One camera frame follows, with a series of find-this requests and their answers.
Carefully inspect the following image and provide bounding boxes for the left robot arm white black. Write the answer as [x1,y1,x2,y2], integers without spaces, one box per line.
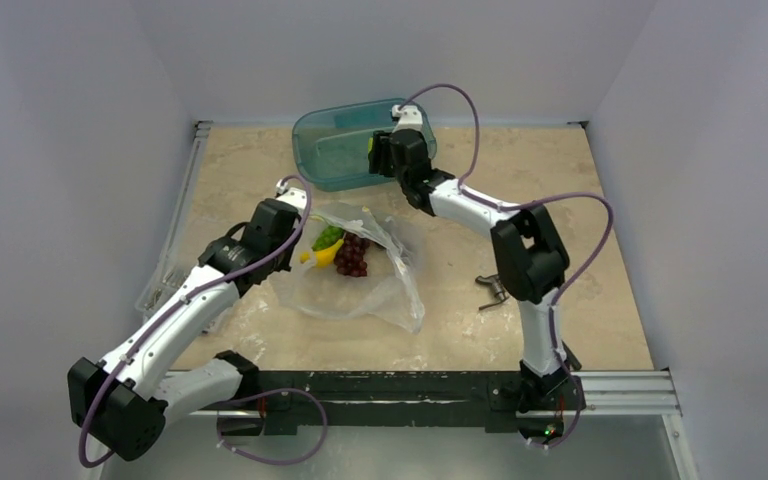
[67,188,310,468]

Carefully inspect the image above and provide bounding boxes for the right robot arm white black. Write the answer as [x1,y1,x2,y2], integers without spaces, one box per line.
[368,129,570,407]

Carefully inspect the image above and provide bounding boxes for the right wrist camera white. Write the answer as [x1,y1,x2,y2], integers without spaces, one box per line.
[391,105,425,133]

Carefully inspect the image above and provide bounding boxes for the yellow fake banana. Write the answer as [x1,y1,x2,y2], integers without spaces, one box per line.
[299,239,344,268]

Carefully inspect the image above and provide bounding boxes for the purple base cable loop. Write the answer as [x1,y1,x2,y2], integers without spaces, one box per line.
[214,387,327,465]

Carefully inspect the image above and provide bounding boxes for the clear plastic screw box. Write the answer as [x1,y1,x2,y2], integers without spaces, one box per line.
[135,264,193,323]

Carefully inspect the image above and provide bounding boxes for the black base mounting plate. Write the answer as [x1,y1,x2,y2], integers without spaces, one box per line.
[195,369,587,437]

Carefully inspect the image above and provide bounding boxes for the green fake grapes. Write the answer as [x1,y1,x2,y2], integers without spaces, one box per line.
[312,225,345,253]

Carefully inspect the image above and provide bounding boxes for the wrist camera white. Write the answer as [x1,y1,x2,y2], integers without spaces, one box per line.
[275,185,309,213]
[391,105,425,133]

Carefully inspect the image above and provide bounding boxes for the teal plastic bin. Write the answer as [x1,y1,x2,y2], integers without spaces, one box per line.
[291,98,404,192]

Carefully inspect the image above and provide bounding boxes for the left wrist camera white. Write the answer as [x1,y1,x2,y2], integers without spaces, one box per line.
[275,185,309,213]

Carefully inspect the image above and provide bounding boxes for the clear plastic bag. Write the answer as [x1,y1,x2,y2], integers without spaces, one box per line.
[269,202,425,333]

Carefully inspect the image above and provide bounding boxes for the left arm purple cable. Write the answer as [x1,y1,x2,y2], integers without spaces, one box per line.
[77,174,316,470]

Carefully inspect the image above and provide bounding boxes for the dark red fake grapes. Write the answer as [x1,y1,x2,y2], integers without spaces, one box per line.
[334,232,372,278]

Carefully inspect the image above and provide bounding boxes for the dark metal clamp tool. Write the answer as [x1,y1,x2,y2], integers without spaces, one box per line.
[475,274,509,311]

